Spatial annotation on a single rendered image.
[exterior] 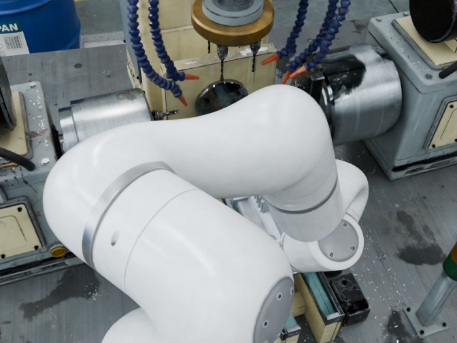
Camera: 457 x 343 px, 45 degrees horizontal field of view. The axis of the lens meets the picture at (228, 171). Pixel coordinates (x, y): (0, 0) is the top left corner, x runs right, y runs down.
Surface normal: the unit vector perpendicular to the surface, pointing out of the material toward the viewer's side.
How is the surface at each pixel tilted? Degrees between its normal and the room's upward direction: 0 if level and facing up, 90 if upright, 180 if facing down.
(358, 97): 51
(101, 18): 0
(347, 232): 29
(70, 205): 45
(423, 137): 89
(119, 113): 13
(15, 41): 91
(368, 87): 39
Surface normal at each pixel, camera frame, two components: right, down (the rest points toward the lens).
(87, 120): 0.10, -0.47
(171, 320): -0.58, 0.35
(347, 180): 0.33, -0.75
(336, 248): 0.18, -0.18
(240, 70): 0.33, 0.72
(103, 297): 0.03, -0.65
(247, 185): 0.05, 0.85
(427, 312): -0.94, 0.23
